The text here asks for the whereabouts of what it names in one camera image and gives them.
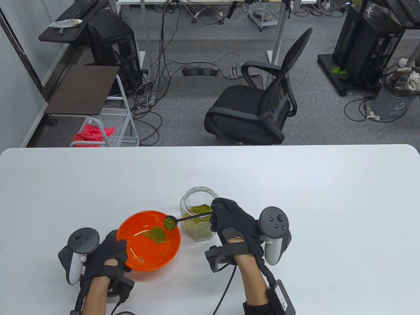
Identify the person's left hand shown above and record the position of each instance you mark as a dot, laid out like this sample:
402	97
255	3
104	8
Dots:
101	252

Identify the person's right hand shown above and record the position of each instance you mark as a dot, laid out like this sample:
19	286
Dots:
236	220

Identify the green mung beans heap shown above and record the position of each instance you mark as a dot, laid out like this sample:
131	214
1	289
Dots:
198	208

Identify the orange bowl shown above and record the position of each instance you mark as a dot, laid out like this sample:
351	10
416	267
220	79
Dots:
141	256

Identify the black measuring scoop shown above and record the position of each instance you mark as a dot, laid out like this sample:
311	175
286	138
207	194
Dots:
192	217

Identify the green mung beans portion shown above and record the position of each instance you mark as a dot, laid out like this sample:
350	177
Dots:
156	234

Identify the person's left forearm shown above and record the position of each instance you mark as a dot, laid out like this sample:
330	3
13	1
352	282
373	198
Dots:
95	297

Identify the person's right forearm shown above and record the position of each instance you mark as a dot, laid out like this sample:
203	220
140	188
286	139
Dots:
252	279

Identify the black white left controller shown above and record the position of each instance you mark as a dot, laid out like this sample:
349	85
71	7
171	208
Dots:
82	241

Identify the black white controller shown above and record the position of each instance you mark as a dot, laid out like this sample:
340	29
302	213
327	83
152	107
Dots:
82	241
275	221

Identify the glass jar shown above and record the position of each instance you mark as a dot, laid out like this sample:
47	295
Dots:
200	229

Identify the black white right controller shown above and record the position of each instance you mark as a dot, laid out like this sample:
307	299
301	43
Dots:
275	221

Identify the black battery pack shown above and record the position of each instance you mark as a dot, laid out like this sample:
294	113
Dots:
282	293

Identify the black office chair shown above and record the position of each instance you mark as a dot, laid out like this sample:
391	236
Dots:
249	111

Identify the red cloth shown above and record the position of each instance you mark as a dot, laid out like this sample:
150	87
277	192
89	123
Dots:
90	133

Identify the white floor socket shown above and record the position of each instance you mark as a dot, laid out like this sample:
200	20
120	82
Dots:
238	71

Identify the black power strip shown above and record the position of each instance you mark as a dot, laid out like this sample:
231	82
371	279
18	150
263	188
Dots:
200	70

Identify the dark wooden side table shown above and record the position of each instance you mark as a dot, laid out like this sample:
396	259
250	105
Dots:
82	90

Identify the black floor platform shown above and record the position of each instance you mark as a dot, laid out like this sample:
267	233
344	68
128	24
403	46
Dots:
328	67

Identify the small green object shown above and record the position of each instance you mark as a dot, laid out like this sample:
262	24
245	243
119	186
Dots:
338	70

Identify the grey trash bin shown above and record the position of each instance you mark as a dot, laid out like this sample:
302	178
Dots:
392	105

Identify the metal wheeled cart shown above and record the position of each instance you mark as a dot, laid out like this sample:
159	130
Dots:
262	19

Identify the chair wheel base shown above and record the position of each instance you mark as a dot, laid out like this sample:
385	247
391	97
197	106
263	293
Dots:
210	18

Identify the black computer tower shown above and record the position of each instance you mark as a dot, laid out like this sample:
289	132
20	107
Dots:
115	49

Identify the tall black computer case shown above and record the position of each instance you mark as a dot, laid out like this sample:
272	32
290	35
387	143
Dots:
364	46

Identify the dark wooden desk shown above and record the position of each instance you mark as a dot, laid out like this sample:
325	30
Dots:
62	34

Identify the silver plastic packet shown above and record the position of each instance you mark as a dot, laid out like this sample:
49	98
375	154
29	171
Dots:
65	23

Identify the black keyboard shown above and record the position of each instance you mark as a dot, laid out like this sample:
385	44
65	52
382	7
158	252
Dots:
78	8

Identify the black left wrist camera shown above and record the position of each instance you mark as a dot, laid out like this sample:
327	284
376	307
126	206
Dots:
123	287

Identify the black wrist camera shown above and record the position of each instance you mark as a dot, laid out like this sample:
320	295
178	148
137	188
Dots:
215	259
123	287

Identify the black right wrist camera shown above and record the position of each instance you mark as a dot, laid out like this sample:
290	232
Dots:
215	259

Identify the white desk frame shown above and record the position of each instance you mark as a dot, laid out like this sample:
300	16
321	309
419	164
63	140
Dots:
279	39

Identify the black metal frame post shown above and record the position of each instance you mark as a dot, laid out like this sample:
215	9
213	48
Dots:
23	59

